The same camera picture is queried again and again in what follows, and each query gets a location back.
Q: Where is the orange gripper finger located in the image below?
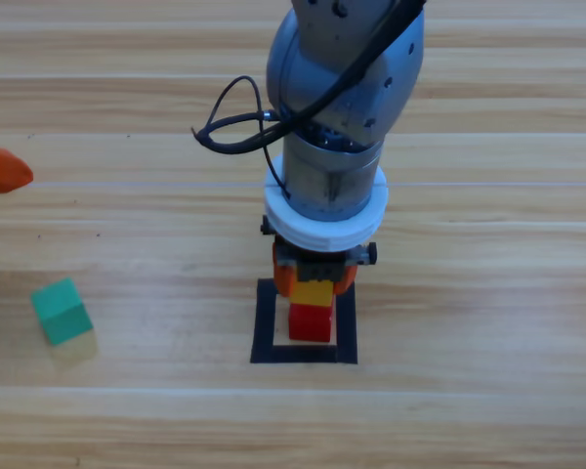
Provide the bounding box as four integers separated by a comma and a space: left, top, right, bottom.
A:
0, 145, 34, 195

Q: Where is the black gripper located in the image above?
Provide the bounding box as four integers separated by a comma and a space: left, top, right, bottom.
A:
259, 214, 378, 298

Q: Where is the yellow wooden block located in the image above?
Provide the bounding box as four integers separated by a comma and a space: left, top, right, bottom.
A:
291, 280, 335, 308

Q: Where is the red wooden block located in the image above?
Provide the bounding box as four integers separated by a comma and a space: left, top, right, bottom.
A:
287, 302, 334, 342

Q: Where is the green wooden block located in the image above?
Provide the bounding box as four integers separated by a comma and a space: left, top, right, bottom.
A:
30, 277, 95, 347

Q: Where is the black tape square outline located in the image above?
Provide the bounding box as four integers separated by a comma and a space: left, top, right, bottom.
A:
249, 277, 359, 366

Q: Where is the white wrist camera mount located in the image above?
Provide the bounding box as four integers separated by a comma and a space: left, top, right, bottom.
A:
263, 165, 390, 254

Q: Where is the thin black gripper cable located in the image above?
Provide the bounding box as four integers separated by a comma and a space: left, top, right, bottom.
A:
190, 75, 294, 201

